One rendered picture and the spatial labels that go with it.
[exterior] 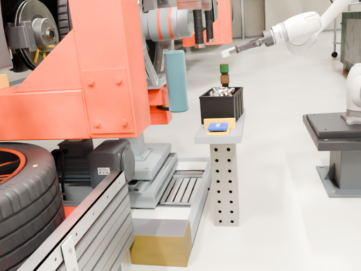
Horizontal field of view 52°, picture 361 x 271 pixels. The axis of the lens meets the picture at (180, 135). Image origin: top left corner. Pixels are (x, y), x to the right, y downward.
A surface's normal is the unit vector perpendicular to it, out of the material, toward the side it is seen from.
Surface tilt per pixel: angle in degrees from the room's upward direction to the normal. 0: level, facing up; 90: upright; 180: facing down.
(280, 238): 0
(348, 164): 90
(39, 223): 90
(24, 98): 90
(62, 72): 90
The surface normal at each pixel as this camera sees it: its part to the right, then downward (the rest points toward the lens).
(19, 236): 0.89, 0.06
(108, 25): -0.20, 0.30
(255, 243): -0.08, -0.95
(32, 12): 0.98, -0.02
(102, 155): -0.21, -0.08
